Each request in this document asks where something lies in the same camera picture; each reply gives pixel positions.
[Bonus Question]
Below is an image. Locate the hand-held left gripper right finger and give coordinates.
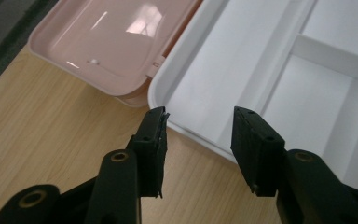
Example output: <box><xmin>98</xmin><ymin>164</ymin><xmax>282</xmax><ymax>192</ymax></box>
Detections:
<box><xmin>230</xmin><ymin>105</ymin><xmax>286</xmax><ymax>198</ymax></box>

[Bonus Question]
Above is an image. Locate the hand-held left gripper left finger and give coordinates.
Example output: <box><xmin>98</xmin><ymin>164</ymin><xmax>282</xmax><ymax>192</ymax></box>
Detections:
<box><xmin>125</xmin><ymin>105</ymin><xmax>171</xmax><ymax>199</ymax></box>

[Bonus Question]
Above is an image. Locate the white divided tray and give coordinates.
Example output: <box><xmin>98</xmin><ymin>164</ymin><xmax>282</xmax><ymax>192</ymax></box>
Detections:
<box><xmin>146</xmin><ymin>0</ymin><xmax>358</xmax><ymax>198</ymax></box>

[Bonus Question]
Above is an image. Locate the pink storage box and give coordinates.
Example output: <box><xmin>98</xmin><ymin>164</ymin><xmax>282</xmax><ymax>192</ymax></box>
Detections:
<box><xmin>27</xmin><ymin>0</ymin><xmax>205</xmax><ymax>108</ymax></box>

